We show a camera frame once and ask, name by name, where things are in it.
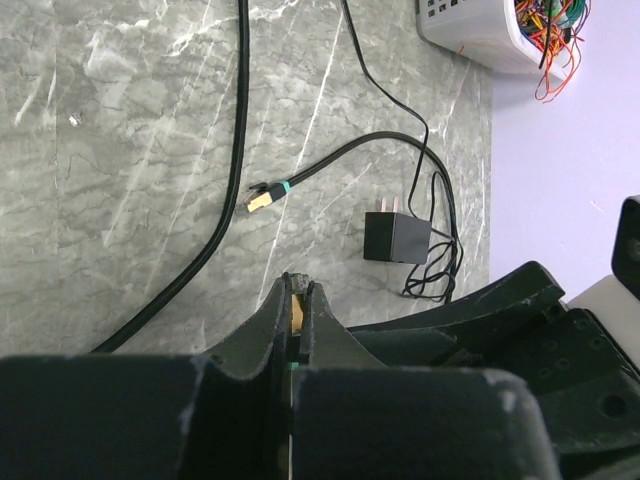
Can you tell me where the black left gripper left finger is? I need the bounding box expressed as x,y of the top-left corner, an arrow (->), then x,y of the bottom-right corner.
1,276 -> 292,479

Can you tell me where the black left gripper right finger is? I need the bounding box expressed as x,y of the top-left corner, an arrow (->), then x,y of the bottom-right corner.
291,283 -> 560,479

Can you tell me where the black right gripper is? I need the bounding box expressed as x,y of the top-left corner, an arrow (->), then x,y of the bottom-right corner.
348,261 -> 639,455

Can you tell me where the thin black power cord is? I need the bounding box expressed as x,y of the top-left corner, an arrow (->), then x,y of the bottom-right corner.
339,0 -> 464,304

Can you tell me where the black ethernet cable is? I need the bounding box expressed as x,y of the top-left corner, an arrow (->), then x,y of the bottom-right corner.
242,130 -> 461,381
89,0 -> 251,355

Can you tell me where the black power adapter brick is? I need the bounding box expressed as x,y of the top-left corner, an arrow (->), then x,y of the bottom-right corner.
363,197 -> 432,265

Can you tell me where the white plastic basket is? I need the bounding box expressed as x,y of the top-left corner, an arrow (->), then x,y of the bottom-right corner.
415,0 -> 544,75

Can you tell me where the colourful wire bundle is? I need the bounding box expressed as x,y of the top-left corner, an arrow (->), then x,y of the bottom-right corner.
512,0 -> 594,104

